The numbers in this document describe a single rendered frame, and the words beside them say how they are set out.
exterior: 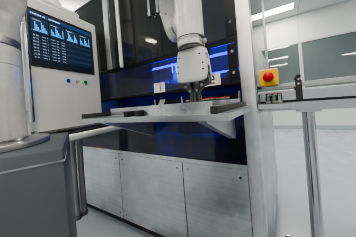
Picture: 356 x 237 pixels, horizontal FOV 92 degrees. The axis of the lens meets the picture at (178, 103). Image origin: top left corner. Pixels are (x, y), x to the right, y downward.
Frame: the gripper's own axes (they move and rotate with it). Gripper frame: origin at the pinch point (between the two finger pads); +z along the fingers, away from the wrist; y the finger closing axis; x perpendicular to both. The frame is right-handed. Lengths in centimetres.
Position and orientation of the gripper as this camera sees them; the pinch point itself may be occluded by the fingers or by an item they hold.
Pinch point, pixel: (195, 99)
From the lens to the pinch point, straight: 52.8
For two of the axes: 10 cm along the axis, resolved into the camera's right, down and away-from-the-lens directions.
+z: 0.8, 10.0, 0.0
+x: -5.3, 0.5, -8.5
